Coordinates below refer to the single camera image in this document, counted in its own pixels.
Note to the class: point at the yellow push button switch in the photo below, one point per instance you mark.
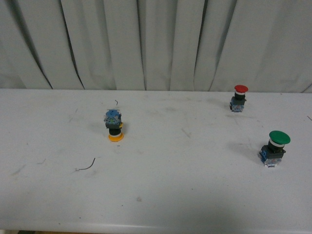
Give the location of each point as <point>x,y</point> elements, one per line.
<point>114,124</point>

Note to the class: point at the red push button switch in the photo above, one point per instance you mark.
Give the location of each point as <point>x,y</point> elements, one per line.
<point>238,100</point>

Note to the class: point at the green push button switch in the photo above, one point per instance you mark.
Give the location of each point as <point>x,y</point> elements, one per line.
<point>272,153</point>

